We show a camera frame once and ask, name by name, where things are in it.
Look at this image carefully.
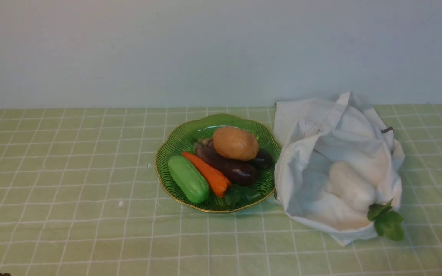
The white radish with leaves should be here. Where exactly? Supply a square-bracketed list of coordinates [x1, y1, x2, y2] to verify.
[328, 161, 405, 242]

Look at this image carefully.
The green glass plate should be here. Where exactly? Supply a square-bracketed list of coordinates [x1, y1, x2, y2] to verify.
[155, 113, 281, 214]

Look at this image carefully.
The orange carrot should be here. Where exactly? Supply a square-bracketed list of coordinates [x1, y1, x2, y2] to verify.
[181, 151, 232, 198]

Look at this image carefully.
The white cloth bag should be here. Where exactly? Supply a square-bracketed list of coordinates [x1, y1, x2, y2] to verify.
[273, 92, 405, 246]

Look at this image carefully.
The green cucumber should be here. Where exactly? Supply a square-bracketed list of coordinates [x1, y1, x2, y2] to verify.
[168, 155, 210, 204]

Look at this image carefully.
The dark purple eggplant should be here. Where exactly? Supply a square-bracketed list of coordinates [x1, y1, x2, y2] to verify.
[193, 142, 257, 187]

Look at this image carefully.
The brown potato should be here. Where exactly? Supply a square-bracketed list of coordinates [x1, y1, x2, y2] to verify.
[212, 127, 259, 161]

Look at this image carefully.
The green checkered tablecloth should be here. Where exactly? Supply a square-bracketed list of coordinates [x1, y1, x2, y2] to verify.
[0, 104, 442, 276]

